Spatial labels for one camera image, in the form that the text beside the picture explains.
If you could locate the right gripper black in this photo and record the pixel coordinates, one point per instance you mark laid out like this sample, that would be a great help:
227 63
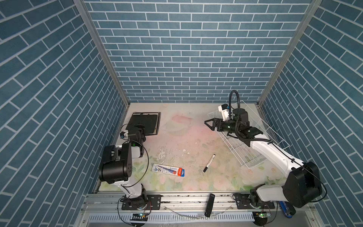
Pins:
215 120

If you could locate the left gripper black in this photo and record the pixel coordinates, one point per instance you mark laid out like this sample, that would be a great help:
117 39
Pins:
141 130

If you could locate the dark plate orange rim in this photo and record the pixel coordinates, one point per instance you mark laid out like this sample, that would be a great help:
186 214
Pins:
144 122

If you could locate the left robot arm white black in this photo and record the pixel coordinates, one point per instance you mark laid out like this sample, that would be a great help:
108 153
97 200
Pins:
116 166

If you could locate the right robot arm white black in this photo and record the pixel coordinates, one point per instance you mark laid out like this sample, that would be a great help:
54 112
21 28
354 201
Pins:
302 185

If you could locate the black white marker pen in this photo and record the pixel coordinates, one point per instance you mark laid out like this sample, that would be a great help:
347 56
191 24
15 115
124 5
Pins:
209 163

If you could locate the black remote control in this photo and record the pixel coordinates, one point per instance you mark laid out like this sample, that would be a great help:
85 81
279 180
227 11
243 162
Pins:
210 204

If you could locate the blue black tool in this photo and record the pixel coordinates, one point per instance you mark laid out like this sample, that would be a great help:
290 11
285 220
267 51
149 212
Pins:
288 209

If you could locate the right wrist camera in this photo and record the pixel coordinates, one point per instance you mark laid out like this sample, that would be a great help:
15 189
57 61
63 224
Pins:
224 110

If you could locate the white wire dish rack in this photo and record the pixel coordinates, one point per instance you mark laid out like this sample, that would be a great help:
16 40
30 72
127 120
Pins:
254 141

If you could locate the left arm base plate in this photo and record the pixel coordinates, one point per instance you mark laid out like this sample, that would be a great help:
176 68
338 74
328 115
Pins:
141 203

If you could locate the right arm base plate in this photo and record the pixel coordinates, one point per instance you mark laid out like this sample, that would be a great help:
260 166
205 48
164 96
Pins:
247 201

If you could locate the aluminium rail frame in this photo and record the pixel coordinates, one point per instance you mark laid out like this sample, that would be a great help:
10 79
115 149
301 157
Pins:
175 202

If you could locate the white slotted cable duct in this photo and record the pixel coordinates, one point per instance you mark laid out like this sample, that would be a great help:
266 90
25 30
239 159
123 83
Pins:
172 218

